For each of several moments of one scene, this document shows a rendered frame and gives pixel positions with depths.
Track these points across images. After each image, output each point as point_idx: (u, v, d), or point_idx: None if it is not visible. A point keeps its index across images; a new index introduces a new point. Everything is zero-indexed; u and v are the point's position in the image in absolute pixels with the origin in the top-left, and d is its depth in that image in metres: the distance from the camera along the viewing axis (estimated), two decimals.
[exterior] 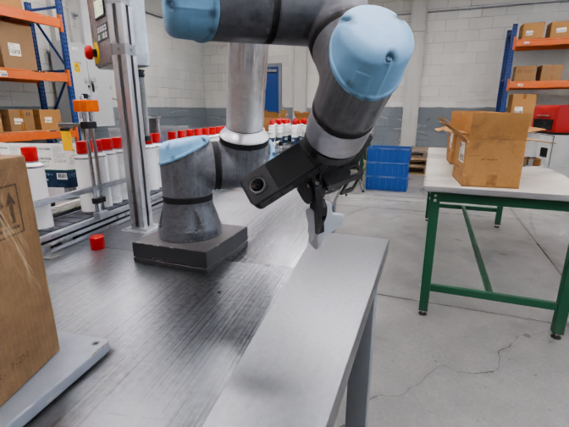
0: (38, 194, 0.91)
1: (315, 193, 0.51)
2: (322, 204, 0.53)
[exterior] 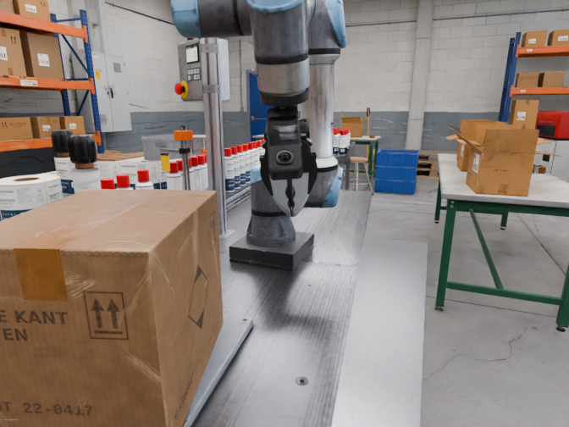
0: None
1: (310, 141, 0.56)
2: (316, 161, 0.59)
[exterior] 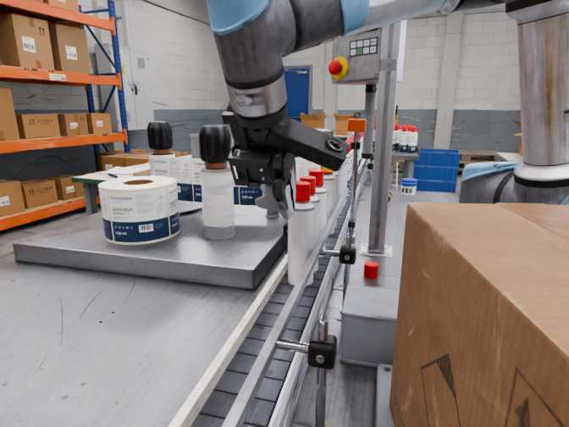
0: (323, 220, 0.86)
1: None
2: None
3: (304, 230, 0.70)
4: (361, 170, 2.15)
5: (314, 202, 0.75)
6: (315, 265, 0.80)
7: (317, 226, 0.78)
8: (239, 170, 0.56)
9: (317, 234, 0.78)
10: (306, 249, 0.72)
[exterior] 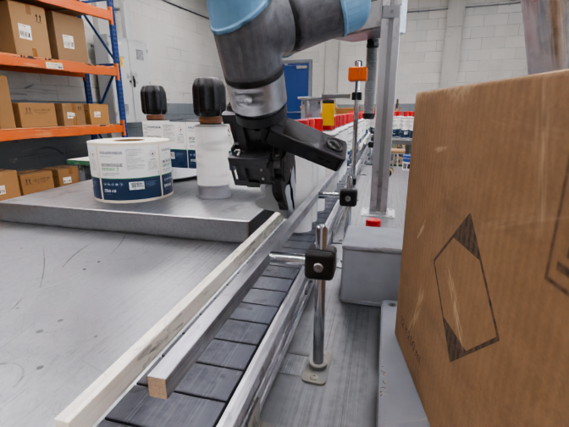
0: (323, 171, 0.81)
1: None
2: None
3: (301, 171, 0.66)
4: (362, 150, 2.10)
5: None
6: (314, 215, 0.75)
7: (317, 173, 0.73)
8: (239, 170, 0.56)
9: (316, 181, 0.74)
10: (305, 191, 0.67)
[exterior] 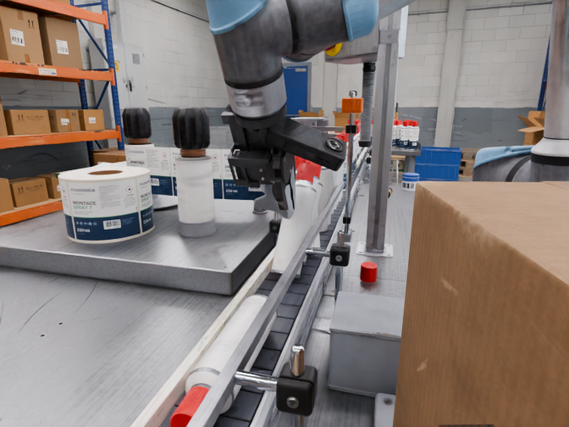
0: None
1: None
2: None
3: (298, 207, 0.66)
4: (360, 165, 2.03)
5: (314, 180, 0.72)
6: None
7: (314, 211, 0.72)
8: (239, 170, 0.56)
9: (311, 219, 0.71)
10: (297, 229, 0.65)
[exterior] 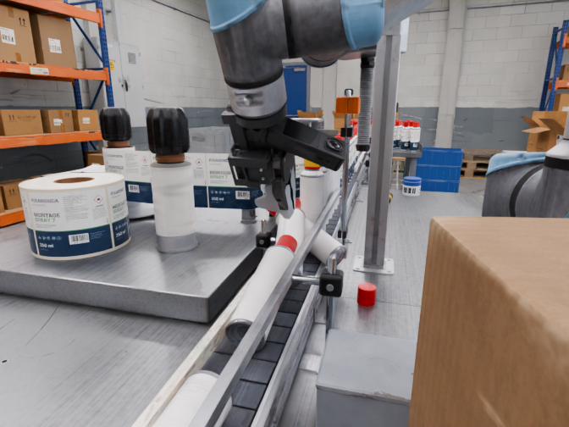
0: None
1: None
2: None
3: (264, 262, 0.55)
4: (359, 168, 1.93)
5: (297, 207, 0.73)
6: None
7: (301, 230, 0.69)
8: (239, 170, 0.56)
9: (301, 235, 0.68)
10: (260, 278, 0.51)
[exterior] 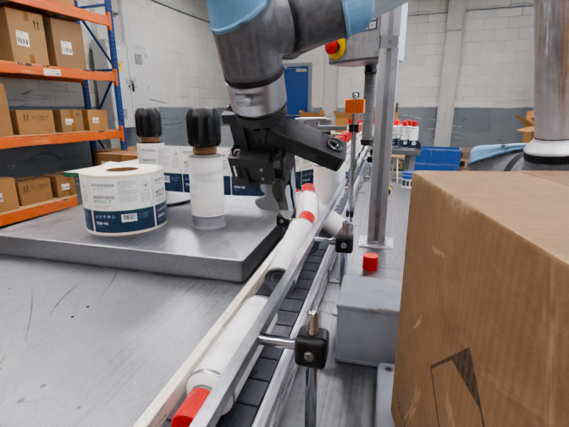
0: None
1: None
2: None
3: (290, 230, 0.70)
4: (361, 163, 2.08)
5: (312, 191, 0.88)
6: None
7: (317, 209, 0.84)
8: (239, 170, 0.56)
9: (316, 213, 0.83)
10: (289, 241, 0.66)
